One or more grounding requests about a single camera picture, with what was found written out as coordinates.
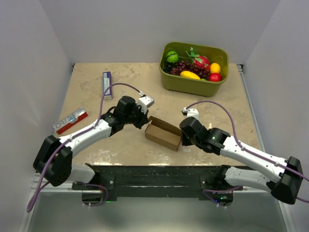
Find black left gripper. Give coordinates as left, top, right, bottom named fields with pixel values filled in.
left=124, top=103, right=149, bottom=130

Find brown cardboard paper box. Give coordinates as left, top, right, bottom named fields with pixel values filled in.
left=145, top=116, right=182, bottom=151

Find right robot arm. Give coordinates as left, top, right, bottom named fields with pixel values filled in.
left=180, top=117, right=304, bottom=204

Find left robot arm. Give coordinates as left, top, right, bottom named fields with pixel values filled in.
left=33, top=95, right=154, bottom=189

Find purple toothpaste box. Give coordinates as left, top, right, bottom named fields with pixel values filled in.
left=102, top=72, right=112, bottom=100

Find red white toothpaste box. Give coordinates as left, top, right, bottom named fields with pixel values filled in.
left=53, top=107, right=88, bottom=135

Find green plastic bin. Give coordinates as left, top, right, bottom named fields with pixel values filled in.
left=159, top=42, right=229, bottom=97

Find dark blue toy grapes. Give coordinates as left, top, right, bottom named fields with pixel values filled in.
left=162, top=62, right=175, bottom=73

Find yellow toy mango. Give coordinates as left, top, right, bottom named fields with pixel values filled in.
left=180, top=71, right=200, bottom=80

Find red toy apple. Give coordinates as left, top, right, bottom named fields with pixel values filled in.
left=209, top=73, right=222, bottom=82

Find dark red toy grapes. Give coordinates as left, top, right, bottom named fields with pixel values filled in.
left=169, top=61, right=210, bottom=80

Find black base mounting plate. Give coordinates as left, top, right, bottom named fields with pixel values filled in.
left=72, top=165, right=235, bottom=206

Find green toy fruit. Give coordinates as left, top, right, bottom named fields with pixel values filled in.
left=166, top=50, right=179, bottom=63

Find orange toy fruit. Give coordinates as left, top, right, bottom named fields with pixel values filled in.
left=210, top=63, right=221, bottom=74

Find pink toy dragon fruit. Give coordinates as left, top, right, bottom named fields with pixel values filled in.
left=186, top=47, right=211, bottom=71

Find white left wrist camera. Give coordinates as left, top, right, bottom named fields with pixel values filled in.
left=137, top=95, right=155, bottom=114

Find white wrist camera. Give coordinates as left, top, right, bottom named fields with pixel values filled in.
left=137, top=95, right=155, bottom=114
left=182, top=107, right=199, bottom=120

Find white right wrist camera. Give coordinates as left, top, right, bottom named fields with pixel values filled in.
left=182, top=107, right=199, bottom=120

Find aluminium frame rail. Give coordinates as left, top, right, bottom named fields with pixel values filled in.
left=237, top=64, right=265, bottom=152

